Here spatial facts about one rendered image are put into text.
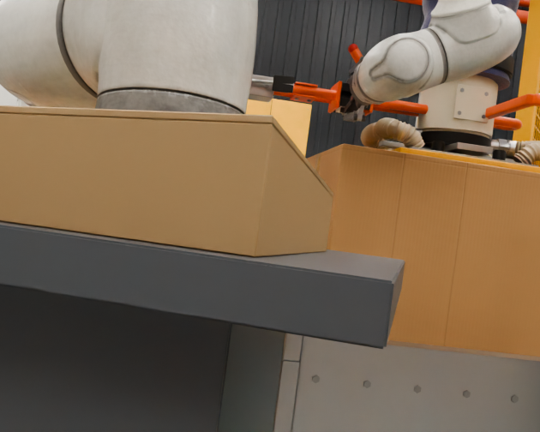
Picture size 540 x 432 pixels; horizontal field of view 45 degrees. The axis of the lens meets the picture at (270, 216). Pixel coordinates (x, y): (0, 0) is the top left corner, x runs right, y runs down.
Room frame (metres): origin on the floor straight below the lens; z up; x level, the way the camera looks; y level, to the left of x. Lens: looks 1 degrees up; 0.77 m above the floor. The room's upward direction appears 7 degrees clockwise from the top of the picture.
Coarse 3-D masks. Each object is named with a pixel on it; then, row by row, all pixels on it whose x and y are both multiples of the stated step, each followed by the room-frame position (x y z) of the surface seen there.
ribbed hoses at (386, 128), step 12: (384, 120) 1.38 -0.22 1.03; (396, 120) 1.36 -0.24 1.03; (372, 132) 1.48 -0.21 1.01; (384, 132) 1.37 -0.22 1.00; (396, 132) 1.35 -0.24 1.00; (408, 132) 1.35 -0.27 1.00; (372, 144) 1.54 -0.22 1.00; (408, 144) 1.36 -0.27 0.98; (420, 144) 1.36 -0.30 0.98; (516, 144) 1.49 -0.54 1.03; (528, 144) 1.46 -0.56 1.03; (516, 156) 1.40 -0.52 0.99; (528, 156) 1.39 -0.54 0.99
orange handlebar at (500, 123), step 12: (300, 84) 1.41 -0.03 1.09; (312, 84) 1.41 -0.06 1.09; (288, 96) 1.45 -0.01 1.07; (300, 96) 1.41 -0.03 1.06; (312, 96) 1.41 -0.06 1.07; (324, 96) 1.42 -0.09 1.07; (528, 96) 1.23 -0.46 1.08; (384, 108) 1.48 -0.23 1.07; (396, 108) 1.44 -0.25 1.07; (408, 108) 1.44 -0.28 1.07; (420, 108) 1.44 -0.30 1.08; (492, 108) 1.37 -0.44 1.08; (504, 108) 1.32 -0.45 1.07; (516, 108) 1.28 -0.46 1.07; (504, 120) 1.47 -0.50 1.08; (516, 120) 1.48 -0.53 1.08
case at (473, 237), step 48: (336, 192) 1.25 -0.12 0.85; (384, 192) 1.26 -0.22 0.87; (432, 192) 1.28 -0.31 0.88; (480, 192) 1.29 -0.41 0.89; (528, 192) 1.31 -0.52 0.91; (336, 240) 1.25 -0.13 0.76; (384, 240) 1.27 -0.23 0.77; (432, 240) 1.28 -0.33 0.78; (480, 240) 1.30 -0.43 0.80; (528, 240) 1.31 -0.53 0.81; (432, 288) 1.28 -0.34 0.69; (480, 288) 1.30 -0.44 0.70; (528, 288) 1.31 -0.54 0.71; (432, 336) 1.29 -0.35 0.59; (480, 336) 1.30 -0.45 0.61; (528, 336) 1.32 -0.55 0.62
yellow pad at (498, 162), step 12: (432, 144) 1.38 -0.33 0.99; (444, 144) 1.37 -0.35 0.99; (432, 156) 1.33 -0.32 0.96; (444, 156) 1.33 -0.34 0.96; (456, 156) 1.34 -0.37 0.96; (468, 156) 1.36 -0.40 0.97; (492, 156) 1.40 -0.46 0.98; (504, 156) 1.39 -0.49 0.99; (516, 168) 1.35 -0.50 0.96; (528, 168) 1.36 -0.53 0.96
